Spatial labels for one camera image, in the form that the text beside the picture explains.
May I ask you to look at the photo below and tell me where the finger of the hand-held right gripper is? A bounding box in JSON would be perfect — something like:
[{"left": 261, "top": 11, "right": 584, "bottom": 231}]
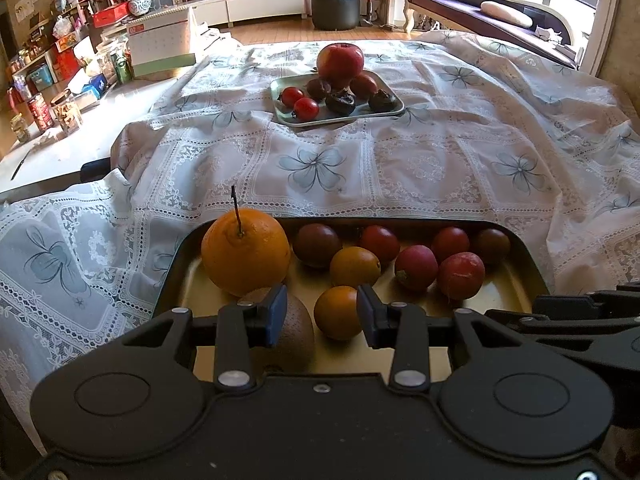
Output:
[
  {"left": 532, "top": 284, "right": 640, "bottom": 317},
  {"left": 487, "top": 310, "right": 640, "bottom": 381}
]

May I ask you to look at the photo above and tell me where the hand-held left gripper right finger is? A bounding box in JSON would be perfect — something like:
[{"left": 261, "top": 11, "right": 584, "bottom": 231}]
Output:
[{"left": 356, "top": 284, "right": 521, "bottom": 393}]

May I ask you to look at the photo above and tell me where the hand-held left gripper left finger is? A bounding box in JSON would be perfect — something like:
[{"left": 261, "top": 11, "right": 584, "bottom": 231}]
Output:
[{"left": 122, "top": 284, "right": 288, "bottom": 393}]

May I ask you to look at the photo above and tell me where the small orange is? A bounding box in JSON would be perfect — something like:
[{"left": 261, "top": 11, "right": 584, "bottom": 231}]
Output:
[
  {"left": 313, "top": 285, "right": 364, "bottom": 342},
  {"left": 330, "top": 246, "right": 382, "bottom": 289}
]

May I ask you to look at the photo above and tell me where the black tray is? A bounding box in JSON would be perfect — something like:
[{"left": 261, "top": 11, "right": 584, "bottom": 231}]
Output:
[{"left": 150, "top": 217, "right": 551, "bottom": 376}]

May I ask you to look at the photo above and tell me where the light green tray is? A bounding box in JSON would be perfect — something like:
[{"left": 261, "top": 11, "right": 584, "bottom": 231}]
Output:
[{"left": 270, "top": 72, "right": 406, "bottom": 127}]

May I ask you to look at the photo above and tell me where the brown kiwi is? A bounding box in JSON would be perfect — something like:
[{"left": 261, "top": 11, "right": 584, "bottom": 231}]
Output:
[{"left": 240, "top": 287, "right": 316, "bottom": 372}]

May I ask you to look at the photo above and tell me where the large orange with stem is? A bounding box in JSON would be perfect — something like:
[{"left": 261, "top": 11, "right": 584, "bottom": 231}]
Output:
[{"left": 201, "top": 185, "right": 292, "bottom": 297}]

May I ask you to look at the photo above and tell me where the red radish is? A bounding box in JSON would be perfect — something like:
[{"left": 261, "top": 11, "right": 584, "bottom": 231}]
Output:
[
  {"left": 394, "top": 245, "right": 439, "bottom": 292},
  {"left": 438, "top": 252, "right": 486, "bottom": 302}
]

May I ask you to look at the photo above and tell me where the dark purple tomato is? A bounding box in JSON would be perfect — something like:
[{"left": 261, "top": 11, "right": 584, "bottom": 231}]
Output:
[
  {"left": 292, "top": 223, "right": 343, "bottom": 269},
  {"left": 471, "top": 228, "right": 511, "bottom": 267}
]

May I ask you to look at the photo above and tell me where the white floral lace tablecloth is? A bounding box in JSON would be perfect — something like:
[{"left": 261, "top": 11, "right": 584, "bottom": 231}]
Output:
[{"left": 0, "top": 27, "right": 640, "bottom": 411}]

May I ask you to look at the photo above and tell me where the medium red tomato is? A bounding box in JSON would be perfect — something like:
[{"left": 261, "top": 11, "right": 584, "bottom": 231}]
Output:
[{"left": 349, "top": 72, "right": 379, "bottom": 100}]

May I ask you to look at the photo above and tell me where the red apple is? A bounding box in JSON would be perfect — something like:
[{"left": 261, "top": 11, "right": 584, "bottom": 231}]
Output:
[{"left": 316, "top": 42, "right": 365, "bottom": 81}]

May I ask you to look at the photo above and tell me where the green can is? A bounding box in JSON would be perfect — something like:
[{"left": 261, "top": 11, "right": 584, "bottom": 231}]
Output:
[{"left": 114, "top": 52, "right": 133, "bottom": 85}]

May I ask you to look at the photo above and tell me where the glass jar with snacks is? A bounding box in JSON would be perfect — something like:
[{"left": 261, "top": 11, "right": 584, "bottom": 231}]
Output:
[{"left": 50, "top": 89, "right": 83, "bottom": 136}]

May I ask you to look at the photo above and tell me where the white oval cushion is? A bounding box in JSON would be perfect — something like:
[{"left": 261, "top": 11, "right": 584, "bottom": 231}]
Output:
[{"left": 481, "top": 1, "right": 534, "bottom": 29}]

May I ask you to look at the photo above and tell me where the blue tissue packet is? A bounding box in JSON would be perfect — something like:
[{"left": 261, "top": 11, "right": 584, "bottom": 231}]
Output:
[{"left": 67, "top": 74, "right": 108, "bottom": 100}]

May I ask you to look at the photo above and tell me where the white cardboard box green base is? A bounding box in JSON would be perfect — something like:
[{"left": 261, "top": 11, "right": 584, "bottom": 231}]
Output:
[{"left": 125, "top": 7, "right": 198, "bottom": 80}]

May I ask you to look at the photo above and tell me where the purple chaise sofa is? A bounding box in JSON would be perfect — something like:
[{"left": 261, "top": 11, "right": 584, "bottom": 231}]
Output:
[{"left": 404, "top": 0, "right": 591, "bottom": 68}]

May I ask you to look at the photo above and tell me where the black round ottoman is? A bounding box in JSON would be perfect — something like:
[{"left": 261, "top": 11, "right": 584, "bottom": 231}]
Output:
[{"left": 311, "top": 0, "right": 361, "bottom": 31}]

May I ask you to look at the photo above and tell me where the white low cabinet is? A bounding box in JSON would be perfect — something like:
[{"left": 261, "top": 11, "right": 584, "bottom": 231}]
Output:
[{"left": 155, "top": 0, "right": 308, "bottom": 28}]

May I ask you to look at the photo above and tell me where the red tin can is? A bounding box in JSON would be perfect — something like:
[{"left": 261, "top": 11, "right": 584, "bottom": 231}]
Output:
[{"left": 27, "top": 94, "right": 55, "bottom": 132}]

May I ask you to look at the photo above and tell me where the small glass jar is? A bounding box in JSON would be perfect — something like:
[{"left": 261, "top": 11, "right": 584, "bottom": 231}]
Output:
[{"left": 10, "top": 112, "right": 31, "bottom": 143}]

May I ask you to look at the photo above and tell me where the blue plastic basket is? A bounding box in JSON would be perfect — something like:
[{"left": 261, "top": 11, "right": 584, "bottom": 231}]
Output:
[{"left": 27, "top": 65, "right": 55, "bottom": 92}]

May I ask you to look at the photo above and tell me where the flat red box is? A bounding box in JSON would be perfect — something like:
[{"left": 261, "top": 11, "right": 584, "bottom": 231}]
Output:
[{"left": 92, "top": 2, "right": 131, "bottom": 28}]

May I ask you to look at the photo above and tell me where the wall poster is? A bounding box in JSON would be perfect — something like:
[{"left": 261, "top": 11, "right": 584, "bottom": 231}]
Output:
[{"left": 15, "top": 0, "right": 43, "bottom": 23}]

